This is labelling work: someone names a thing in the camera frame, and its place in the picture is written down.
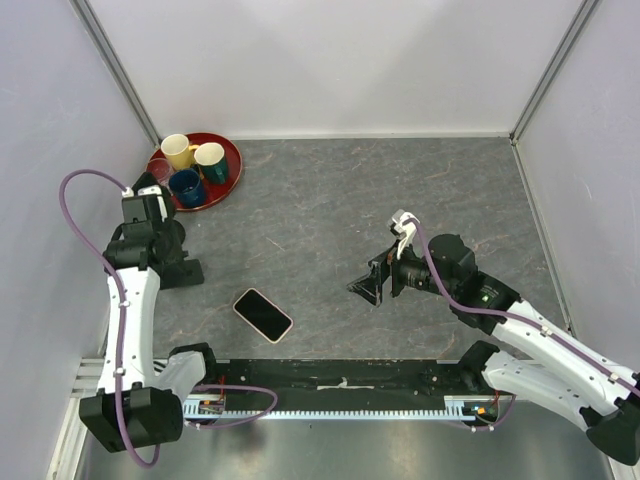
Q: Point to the yellow mug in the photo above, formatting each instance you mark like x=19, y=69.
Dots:
x=179, y=151

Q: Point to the black angled desk phone stand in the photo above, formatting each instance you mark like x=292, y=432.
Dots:
x=181, y=274

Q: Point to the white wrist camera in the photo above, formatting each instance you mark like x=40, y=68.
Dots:
x=402, y=226
x=146, y=204

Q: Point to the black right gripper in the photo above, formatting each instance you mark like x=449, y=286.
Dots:
x=383, y=266

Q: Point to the green mug white inside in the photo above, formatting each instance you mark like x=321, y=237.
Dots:
x=212, y=162

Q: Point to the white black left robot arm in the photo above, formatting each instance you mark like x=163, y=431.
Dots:
x=136, y=405

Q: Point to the clear drinking glass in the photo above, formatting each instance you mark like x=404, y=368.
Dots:
x=161, y=170

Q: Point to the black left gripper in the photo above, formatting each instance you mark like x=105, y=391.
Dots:
x=176, y=252

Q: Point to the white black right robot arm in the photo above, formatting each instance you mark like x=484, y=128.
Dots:
x=596, y=394

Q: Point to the light blue cable duct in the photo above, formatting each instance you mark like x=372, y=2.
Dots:
x=196, y=410

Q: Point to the red round tray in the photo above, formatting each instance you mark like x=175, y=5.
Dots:
x=214, y=193

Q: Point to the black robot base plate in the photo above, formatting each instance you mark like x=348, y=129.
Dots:
x=344, y=384

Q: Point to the aluminium frame rail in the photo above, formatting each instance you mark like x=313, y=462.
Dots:
x=87, y=377

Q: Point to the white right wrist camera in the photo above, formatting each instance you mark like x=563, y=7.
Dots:
x=402, y=226

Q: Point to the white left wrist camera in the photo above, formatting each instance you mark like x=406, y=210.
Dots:
x=146, y=204

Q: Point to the pink-cased smartphone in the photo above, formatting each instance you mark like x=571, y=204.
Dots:
x=262, y=315

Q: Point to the black round-base phone stand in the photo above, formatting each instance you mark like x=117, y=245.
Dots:
x=144, y=231

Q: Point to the dark blue mug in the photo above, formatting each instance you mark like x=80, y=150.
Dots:
x=187, y=187

